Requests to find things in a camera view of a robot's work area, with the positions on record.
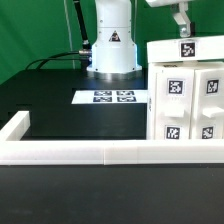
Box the white U-shaped obstacle frame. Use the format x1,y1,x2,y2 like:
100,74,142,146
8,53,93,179
0,111,224,165

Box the white base marker sheet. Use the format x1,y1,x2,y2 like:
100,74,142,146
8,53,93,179
72,90,147,104

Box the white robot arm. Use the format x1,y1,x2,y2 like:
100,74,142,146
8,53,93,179
87,0,193,80

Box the white cabinet body box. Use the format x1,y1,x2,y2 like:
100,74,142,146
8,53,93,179
146,62,224,140

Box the black table cables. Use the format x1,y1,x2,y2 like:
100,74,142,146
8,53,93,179
25,49,93,71

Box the white cabinet door panel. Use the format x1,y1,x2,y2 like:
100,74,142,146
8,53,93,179
190,68,224,140
154,68,194,140

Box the small white cabinet top block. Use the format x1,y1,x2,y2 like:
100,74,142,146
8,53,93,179
147,35,224,63

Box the black corrugated cable hose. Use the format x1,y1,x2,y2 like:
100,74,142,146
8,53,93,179
72,0,92,52

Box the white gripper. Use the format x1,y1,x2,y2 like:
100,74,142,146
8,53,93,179
145,0,194,38

